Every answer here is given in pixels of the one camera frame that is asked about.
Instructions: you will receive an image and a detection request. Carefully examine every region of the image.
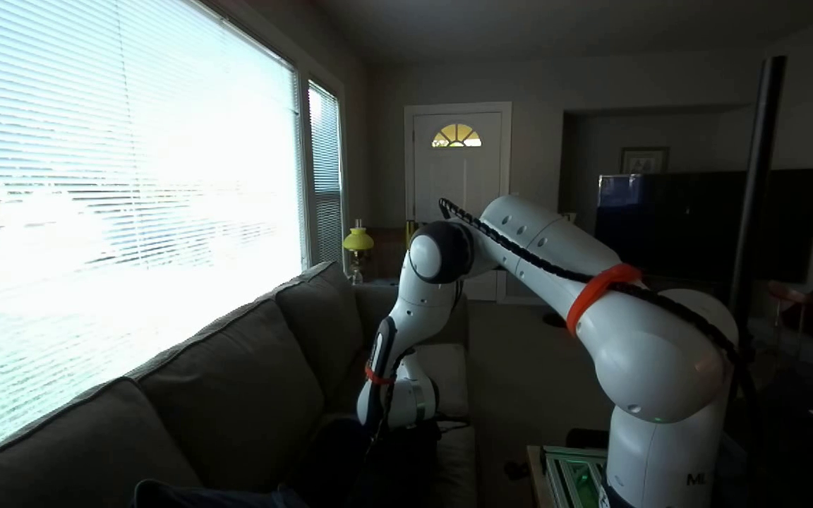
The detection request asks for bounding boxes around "dark reddish furniture piece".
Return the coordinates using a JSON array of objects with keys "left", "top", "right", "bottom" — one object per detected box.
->
[{"left": 753, "top": 259, "right": 813, "bottom": 378}]

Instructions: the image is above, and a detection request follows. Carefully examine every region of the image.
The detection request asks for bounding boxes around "yellow table lamp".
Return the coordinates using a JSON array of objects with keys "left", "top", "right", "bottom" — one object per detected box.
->
[{"left": 340, "top": 217, "right": 379, "bottom": 289}]

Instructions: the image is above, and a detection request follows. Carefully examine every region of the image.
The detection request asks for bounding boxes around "orange upper arm strap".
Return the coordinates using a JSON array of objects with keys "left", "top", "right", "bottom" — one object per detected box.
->
[{"left": 563, "top": 259, "right": 647, "bottom": 338}]

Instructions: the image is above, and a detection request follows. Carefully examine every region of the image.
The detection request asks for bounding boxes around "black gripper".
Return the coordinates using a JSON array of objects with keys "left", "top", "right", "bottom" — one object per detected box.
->
[{"left": 376, "top": 419, "right": 431, "bottom": 461}]

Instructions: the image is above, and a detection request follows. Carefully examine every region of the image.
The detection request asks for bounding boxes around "narrow window blind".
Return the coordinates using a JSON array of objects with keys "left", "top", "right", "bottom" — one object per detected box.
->
[{"left": 306, "top": 80, "right": 348, "bottom": 269}]

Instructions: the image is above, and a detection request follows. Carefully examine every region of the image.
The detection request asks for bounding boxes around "grey fabric sofa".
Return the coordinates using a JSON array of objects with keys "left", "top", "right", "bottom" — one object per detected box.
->
[{"left": 0, "top": 259, "right": 479, "bottom": 508}]

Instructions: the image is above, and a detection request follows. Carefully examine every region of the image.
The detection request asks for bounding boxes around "orange forearm strap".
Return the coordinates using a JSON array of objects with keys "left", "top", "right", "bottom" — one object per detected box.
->
[{"left": 361, "top": 362, "right": 393, "bottom": 390}]

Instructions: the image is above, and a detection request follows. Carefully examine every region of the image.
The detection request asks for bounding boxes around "black vertical stand pole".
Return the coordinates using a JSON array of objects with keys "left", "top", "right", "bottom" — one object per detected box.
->
[{"left": 725, "top": 53, "right": 789, "bottom": 316}]

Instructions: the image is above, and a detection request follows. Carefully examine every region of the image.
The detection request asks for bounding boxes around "small framed wall picture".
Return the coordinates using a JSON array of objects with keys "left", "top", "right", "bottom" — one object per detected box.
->
[{"left": 619, "top": 145, "right": 670, "bottom": 175}]

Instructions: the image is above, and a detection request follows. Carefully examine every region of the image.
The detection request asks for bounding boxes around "black television screen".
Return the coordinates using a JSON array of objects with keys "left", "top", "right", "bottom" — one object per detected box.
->
[{"left": 594, "top": 168, "right": 813, "bottom": 296}]

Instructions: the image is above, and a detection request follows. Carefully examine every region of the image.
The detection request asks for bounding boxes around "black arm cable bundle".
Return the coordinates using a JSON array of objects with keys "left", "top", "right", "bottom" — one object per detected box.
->
[{"left": 434, "top": 196, "right": 743, "bottom": 371}]

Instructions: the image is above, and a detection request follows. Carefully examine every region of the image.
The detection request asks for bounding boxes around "large window blind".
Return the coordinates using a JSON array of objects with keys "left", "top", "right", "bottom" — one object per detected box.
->
[{"left": 0, "top": 0, "right": 306, "bottom": 475}]

